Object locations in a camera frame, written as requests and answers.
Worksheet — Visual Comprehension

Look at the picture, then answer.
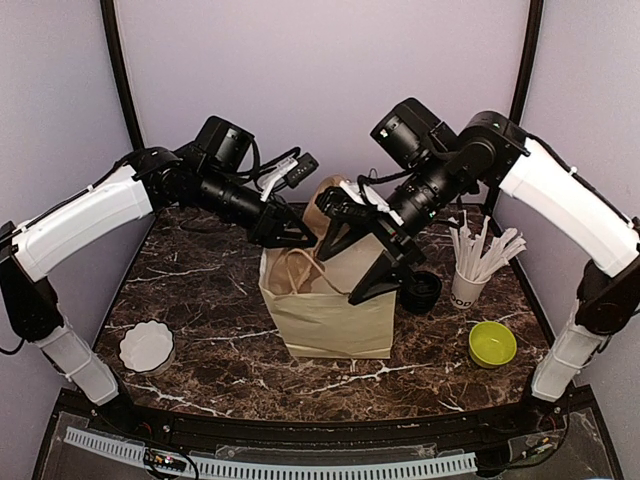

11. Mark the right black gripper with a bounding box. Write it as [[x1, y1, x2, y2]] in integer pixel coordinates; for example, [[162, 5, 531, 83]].
[[317, 148, 464, 303]]

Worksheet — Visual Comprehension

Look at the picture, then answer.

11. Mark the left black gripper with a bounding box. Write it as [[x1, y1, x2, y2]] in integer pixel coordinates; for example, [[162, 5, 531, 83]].
[[195, 165, 318, 248]]

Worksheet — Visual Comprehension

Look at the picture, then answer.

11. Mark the brown cardboard cup carrier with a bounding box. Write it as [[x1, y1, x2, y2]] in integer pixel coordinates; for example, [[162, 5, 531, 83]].
[[302, 175, 346, 241]]

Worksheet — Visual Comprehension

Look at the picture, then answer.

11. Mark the cream paper bag with handles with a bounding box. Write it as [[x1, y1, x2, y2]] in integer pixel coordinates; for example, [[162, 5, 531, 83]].
[[259, 235, 396, 359]]

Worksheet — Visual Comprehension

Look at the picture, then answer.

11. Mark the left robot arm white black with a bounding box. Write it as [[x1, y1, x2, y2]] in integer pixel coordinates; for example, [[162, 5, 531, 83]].
[[1, 142, 318, 436]]

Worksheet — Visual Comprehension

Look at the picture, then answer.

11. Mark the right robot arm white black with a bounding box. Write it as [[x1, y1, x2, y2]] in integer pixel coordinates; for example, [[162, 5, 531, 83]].
[[315, 98, 639, 434]]

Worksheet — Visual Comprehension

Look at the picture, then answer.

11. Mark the stack of black lids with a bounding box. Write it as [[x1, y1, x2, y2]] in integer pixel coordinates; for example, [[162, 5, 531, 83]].
[[400, 271, 442, 314]]

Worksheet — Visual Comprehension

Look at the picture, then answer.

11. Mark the bundle of wrapped straws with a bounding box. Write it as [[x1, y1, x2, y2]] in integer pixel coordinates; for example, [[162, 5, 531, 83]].
[[447, 210, 526, 283]]

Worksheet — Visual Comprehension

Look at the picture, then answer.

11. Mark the white cup holding straws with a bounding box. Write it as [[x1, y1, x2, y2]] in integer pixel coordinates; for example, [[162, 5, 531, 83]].
[[450, 268, 488, 310]]

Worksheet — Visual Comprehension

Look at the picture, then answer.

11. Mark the green bowl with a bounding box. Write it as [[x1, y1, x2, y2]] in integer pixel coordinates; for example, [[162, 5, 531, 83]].
[[469, 321, 517, 369]]

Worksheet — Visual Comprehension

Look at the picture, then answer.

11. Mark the white scalloped bowl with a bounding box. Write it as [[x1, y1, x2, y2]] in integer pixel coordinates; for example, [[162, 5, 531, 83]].
[[119, 320, 176, 376]]

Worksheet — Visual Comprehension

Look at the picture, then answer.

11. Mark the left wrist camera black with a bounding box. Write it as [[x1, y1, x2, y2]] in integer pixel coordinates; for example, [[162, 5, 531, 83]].
[[195, 116, 254, 173]]

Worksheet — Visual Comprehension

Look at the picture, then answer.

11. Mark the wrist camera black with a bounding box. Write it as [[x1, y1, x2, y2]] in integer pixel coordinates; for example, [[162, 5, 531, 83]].
[[370, 97, 442, 170], [195, 116, 254, 173]]

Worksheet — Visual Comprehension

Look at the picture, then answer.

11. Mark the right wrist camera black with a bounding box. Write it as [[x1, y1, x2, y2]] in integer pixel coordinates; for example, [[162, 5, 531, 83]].
[[370, 97, 442, 170]]

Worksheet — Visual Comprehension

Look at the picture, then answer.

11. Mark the white cable duct strip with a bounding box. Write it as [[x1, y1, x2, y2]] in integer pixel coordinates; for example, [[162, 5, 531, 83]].
[[63, 427, 478, 479]]

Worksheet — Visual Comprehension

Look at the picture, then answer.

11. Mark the left black frame post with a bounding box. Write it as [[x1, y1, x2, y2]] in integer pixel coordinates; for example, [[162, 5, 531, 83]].
[[99, 0, 145, 150]]

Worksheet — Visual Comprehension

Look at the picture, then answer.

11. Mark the black frame post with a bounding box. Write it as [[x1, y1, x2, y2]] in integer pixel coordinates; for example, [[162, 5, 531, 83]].
[[509, 0, 544, 124], [99, 0, 145, 150]]

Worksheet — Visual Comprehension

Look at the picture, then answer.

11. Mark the right black frame post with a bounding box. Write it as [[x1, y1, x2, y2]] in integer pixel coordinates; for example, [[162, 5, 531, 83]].
[[509, 0, 544, 124]]

